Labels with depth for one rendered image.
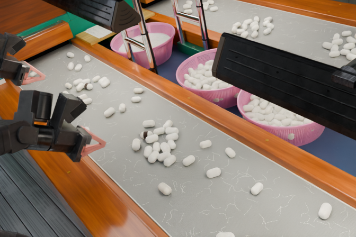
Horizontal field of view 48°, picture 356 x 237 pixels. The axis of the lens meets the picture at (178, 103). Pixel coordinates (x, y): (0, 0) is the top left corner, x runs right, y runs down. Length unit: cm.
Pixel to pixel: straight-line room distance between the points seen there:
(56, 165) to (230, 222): 48
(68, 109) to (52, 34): 84
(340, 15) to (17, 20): 123
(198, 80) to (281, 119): 33
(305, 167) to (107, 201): 44
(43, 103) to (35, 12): 89
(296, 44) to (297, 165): 61
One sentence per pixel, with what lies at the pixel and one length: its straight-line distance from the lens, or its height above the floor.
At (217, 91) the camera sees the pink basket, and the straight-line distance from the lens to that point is 118.
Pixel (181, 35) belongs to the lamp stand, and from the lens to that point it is 159.
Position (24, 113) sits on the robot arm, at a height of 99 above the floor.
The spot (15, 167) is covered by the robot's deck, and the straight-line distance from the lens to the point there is 133.
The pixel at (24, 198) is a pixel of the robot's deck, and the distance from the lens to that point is 120.
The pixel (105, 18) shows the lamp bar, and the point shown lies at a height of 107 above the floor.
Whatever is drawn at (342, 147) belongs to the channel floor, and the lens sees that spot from 110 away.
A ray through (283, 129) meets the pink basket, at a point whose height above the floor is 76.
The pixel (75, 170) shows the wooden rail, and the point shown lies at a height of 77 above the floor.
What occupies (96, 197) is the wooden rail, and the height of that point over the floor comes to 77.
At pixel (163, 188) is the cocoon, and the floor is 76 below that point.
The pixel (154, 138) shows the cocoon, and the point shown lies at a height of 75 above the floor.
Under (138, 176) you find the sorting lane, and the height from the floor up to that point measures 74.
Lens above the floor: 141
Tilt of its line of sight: 34 degrees down
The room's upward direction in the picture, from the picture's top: 13 degrees counter-clockwise
